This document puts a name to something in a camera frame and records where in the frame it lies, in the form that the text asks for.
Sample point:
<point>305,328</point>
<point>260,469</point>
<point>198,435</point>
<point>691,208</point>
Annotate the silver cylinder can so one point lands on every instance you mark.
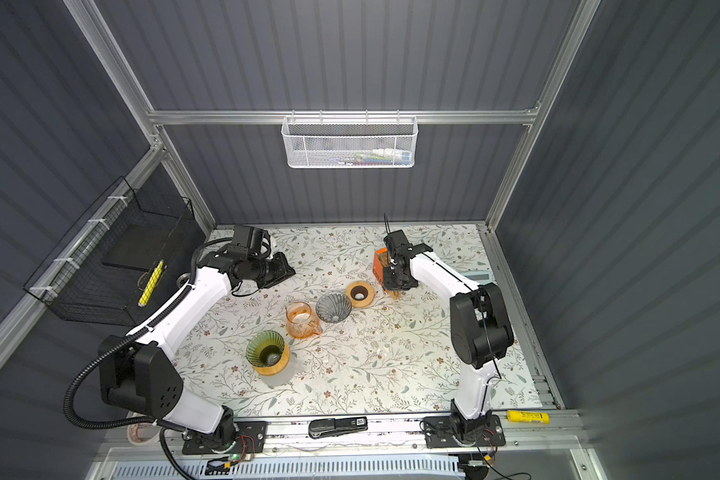
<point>184,279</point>

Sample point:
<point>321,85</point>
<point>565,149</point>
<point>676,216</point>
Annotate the black wire basket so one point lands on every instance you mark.
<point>98,275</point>

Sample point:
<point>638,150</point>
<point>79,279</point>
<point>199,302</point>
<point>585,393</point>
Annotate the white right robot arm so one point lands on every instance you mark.
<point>480,328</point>

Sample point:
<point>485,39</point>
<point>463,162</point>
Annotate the yellow marker pen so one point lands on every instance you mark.
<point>152,282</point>

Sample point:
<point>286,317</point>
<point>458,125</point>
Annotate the light blue calculator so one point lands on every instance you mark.
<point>480,276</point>

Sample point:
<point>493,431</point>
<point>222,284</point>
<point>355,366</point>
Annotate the white wire basket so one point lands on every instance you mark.
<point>308,143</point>

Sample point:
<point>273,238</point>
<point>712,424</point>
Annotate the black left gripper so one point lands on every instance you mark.
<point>283,271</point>

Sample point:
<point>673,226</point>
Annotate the green glass dripper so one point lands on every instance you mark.
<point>259,342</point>

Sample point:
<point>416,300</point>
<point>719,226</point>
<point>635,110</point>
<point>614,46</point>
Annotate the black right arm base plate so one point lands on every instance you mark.
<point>442,432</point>

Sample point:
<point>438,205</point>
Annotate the yellow tube on rail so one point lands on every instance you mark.
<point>523,416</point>

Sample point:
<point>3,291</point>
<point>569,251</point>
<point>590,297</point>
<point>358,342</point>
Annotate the orange glass pitcher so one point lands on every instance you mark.
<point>301,321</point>

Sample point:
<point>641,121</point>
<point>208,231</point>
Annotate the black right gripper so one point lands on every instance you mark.
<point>390,284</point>

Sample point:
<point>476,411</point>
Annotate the black stapler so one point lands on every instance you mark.
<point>333,427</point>

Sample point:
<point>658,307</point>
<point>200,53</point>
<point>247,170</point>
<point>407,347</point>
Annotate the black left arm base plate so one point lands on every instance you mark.
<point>246,437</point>

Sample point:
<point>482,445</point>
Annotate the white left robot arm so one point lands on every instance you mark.
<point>141,377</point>

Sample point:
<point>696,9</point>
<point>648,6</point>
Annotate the grey glass dripper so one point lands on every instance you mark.
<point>334,307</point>

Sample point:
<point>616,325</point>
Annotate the pens in white basket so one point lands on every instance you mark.
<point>375,157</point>

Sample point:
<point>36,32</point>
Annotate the orange coffee filter box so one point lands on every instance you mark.
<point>380,261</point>

